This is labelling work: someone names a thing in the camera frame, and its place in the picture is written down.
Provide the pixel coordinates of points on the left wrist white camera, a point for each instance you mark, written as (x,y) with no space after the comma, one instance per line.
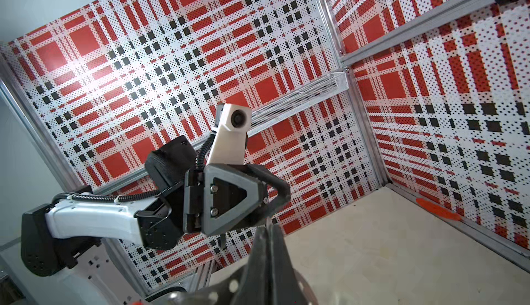
(232,122)

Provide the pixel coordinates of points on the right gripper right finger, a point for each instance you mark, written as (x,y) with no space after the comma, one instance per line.
(285,288)

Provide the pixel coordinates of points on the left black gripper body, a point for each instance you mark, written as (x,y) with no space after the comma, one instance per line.
(193,201)

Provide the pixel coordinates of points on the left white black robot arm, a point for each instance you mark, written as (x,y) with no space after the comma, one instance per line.
(65,236)

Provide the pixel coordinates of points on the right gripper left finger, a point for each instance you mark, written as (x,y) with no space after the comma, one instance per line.
(254,281)

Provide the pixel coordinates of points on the silver keyring with red handle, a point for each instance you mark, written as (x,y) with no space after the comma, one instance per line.
(220,293)

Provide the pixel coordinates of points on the red flat tag by wall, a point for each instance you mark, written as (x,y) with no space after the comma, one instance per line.
(437,210)

